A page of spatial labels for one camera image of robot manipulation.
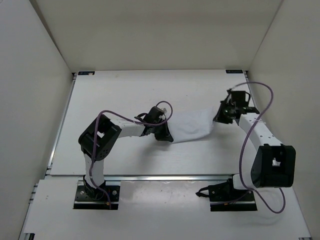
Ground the white skirt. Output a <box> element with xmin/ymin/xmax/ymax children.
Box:
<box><xmin>167</xmin><ymin>107</ymin><xmax>217</xmax><ymax>144</ymax></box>

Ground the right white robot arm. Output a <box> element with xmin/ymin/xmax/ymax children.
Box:
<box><xmin>213</xmin><ymin>100</ymin><xmax>296</xmax><ymax>200</ymax></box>

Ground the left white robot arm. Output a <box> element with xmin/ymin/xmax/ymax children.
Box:
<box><xmin>78</xmin><ymin>114</ymin><xmax>174</xmax><ymax>199</ymax></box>

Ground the right corner label sticker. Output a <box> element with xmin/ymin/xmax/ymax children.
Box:
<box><xmin>225</xmin><ymin>69</ymin><xmax>243</xmax><ymax>74</ymax></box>

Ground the corner label sticker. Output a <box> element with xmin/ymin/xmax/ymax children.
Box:
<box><xmin>225</xmin><ymin>69</ymin><xmax>243</xmax><ymax>74</ymax></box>
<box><xmin>77</xmin><ymin>71</ymin><xmax>95</xmax><ymax>76</ymax></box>

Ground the left corner label sticker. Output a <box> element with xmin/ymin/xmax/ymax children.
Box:
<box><xmin>77</xmin><ymin>71</ymin><xmax>95</xmax><ymax>76</ymax></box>

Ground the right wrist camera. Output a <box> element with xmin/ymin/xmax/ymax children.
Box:
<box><xmin>226</xmin><ymin>89</ymin><xmax>251</xmax><ymax>108</ymax></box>

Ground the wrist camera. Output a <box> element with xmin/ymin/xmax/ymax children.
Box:
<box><xmin>144</xmin><ymin>106</ymin><xmax>165</xmax><ymax>124</ymax></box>
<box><xmin>226</xmin><ymin>89</ymin><xmax>251</xmax><ymax>108</ymax></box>

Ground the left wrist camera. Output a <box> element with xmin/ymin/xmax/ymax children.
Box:
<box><xmin>144</xmin><ymin>106</ymin><xmax>165</xmax><ymax>124</ymax></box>

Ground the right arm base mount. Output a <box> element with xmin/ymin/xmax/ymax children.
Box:
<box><xmin>195</xmin><ymin>178</ymin><xmax>258</xmax><ymax>212</ymax></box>

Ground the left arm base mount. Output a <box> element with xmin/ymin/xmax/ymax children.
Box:
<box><xmin>73</xmin><ymin>180</ymin><xmax>121</xmax><ymax>210</ymax></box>

